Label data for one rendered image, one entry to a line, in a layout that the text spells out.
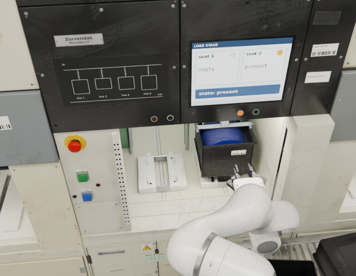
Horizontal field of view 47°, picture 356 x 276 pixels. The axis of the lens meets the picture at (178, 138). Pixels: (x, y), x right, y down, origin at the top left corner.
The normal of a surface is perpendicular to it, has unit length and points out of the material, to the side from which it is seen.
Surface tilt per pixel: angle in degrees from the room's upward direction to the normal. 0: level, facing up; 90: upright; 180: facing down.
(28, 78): 90
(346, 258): 0
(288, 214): 37
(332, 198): 90
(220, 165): 90
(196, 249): 19
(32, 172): 90
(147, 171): 0
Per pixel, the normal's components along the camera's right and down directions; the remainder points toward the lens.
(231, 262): -0.12, -0.57
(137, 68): 0.10, 0.65
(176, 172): -0.01, -0.76
